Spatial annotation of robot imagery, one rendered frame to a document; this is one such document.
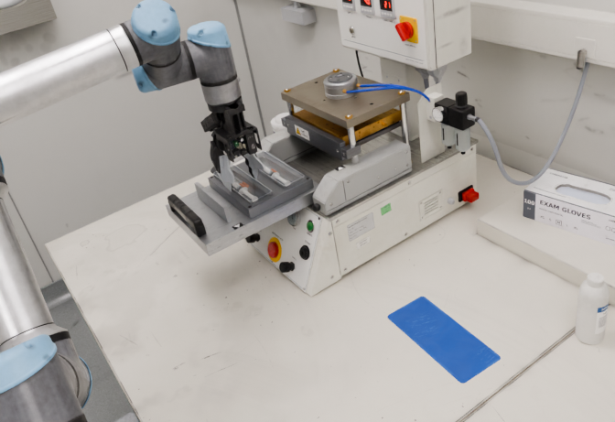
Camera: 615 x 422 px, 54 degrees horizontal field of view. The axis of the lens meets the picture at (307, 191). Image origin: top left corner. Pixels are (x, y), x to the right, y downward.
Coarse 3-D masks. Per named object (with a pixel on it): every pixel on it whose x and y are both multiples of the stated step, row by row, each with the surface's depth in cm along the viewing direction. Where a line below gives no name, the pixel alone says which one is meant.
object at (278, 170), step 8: (264, 152) 145; (264, 160) 141; (272, 160) 140; (264, 168) 138; (272, 168) 137; (280, 168) 136; (288, 168) 136; (272, 176) 134; (280, 176) 133; (288, 176) 133; (296, 176) 132
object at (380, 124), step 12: (312, 120) 143; (324, 120) 142; (372, 120) 137; (384, 120) 138; (396, 120) 140; (336, 132) 135; (360, 132) 135; (372, 132) 137; (384, 132) 139; (348, 144) 134; (360, 144) 136
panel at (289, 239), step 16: (304, 208) 136; (272, 224) 148; (288, 224) 142; (304, 224) 137; (320, 224) 132; (272, 240) 147; (288, 240) 142; (304, 240) 137; (288, 256) 142; (288, 272) 142; (304, 272) 137; (304, 288) 137
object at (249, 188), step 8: (232, 168) 140; (240, 176) 136; (248, 176) 136; (232, 184) 134; (240, 184) 133; (248, 184) 133; (256, 184) 132; (240, 192) 130; (248, 192) 129; (256, 192) 129; (264, 192) 128
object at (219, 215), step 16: (192, 192) 141; (208, 192) 131; (304, 192) 132; (192, 208) 135; (208, 208) 134; (224, 208) 125; (288, 208) 130; (208, 224) 128; (224, 224) 127; (256, 224) 127; (208, 240) 123; (224, 240) 124; (240, 240) 126
